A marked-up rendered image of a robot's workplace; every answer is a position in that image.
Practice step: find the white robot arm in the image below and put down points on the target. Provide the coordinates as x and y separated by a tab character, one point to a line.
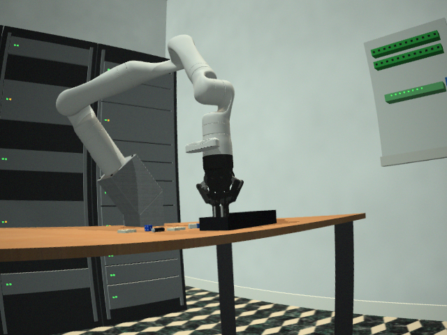
76	102

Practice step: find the black rack of three bins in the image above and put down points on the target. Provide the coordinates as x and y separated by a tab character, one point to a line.
237	221

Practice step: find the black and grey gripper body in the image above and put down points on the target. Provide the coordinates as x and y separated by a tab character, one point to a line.
218	165

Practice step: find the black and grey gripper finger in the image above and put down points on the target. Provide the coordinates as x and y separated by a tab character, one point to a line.
229	196
207	194

